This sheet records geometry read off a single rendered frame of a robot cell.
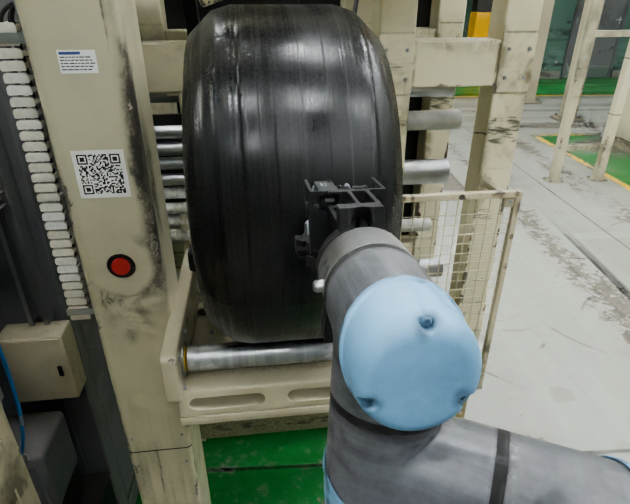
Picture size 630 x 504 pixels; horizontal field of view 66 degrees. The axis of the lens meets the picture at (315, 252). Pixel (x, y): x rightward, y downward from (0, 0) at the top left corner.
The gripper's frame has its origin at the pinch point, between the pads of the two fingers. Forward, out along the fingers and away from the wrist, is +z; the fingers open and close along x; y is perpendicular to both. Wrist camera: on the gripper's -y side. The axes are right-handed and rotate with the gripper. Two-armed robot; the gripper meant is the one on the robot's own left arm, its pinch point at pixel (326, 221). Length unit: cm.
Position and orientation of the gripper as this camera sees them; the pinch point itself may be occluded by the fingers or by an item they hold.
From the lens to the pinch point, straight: 59.4
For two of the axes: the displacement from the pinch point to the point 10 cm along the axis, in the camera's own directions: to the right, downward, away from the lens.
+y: -0.1, -9.4, -3.5
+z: -1.2, -3.5, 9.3
